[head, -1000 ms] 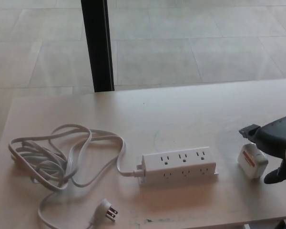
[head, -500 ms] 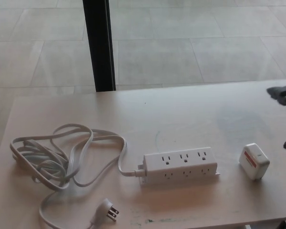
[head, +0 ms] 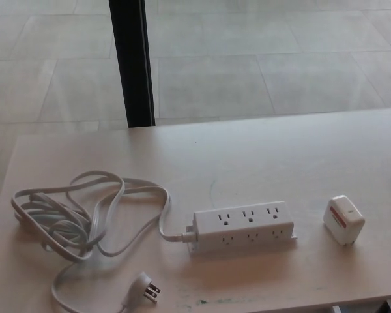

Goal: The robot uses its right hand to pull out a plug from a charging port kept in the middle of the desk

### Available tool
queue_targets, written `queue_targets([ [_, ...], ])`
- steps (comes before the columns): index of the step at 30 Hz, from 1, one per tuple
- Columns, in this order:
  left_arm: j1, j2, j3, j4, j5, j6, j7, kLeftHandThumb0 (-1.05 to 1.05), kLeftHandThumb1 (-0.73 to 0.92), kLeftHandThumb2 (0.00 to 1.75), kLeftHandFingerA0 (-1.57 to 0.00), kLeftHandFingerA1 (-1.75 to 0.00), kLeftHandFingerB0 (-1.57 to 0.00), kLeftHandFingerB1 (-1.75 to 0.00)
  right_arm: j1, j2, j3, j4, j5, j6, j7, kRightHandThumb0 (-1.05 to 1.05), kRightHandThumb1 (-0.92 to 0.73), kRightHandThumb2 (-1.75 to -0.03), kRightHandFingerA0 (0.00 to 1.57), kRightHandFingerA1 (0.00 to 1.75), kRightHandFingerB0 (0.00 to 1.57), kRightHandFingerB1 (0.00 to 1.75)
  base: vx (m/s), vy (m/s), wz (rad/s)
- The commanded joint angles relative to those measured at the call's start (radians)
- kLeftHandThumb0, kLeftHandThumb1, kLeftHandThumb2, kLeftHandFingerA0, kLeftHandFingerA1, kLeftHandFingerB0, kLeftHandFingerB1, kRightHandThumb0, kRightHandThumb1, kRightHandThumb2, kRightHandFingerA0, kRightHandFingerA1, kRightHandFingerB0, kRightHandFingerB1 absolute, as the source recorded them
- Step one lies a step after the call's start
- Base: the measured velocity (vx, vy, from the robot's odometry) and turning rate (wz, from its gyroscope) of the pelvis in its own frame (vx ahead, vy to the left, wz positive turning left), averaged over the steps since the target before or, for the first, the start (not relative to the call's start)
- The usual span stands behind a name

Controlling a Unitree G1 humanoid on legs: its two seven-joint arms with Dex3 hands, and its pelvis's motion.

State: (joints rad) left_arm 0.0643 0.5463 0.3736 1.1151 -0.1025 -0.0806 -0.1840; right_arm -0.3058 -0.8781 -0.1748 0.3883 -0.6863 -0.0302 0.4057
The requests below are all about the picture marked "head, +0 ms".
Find white charger plug adapter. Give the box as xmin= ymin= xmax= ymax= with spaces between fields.
xmin=323 ymin=194 xmax=366 ymax=248

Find white power strip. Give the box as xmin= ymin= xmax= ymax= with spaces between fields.
xmin=182 ymin=200 xmax=298 ymax=257

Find black vertical frame post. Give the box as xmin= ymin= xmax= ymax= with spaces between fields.
xmin=108 ymin=0 xmax=156 ymax=127

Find white flat power cord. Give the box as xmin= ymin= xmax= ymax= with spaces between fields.
xmin=10 ymin=170 xmax=197 ymax=313

